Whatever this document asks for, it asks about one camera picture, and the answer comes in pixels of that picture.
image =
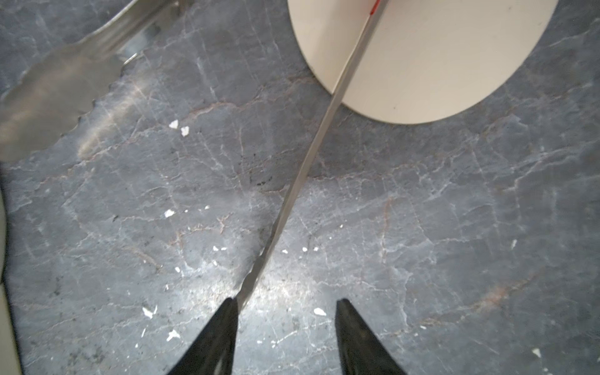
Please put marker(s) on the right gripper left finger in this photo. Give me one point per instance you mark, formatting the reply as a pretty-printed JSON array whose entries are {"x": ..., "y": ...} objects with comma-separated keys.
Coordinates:
[{"x": 212, "y": 352}]

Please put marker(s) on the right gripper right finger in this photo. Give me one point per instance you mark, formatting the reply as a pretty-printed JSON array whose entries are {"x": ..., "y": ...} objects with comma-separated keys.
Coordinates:
[{"x": 360, "y": 351}]

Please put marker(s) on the red handled steel tongs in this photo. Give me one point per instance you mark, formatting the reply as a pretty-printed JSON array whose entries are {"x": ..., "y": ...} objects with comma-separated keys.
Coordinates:
[{"x": 54, "y": 94}]

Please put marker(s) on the cream utensil stand far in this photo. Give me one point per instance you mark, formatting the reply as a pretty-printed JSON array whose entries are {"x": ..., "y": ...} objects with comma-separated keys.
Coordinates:
[{"x": 427, "y": 60}]

